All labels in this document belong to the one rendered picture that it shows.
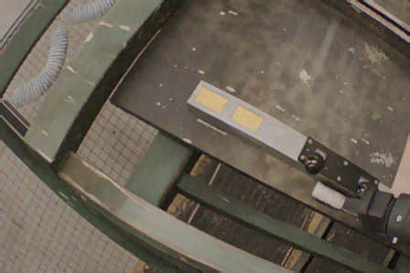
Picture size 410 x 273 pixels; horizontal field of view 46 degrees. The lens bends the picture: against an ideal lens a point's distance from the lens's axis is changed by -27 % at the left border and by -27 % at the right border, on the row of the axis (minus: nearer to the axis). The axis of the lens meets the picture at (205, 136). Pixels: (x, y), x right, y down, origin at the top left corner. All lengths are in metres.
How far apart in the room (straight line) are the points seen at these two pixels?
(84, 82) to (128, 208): 0.25
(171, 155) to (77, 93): 0.23
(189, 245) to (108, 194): 0.17
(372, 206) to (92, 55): 0.62
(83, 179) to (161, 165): 0.18
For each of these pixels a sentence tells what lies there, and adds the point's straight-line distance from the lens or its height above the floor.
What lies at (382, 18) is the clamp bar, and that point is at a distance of 1.29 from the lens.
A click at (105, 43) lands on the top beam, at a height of 1.91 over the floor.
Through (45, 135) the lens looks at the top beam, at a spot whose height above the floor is 1.92.
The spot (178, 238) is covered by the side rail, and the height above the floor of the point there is 1.62.
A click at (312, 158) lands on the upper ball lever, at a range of 0.98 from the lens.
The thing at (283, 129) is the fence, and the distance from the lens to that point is 1.12.
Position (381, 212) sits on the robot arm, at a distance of 0.91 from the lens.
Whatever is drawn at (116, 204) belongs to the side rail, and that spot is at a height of 1.73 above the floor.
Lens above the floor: 1.99
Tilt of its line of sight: 17 degrees down
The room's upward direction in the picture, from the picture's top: 52 degrees counter-clockwise
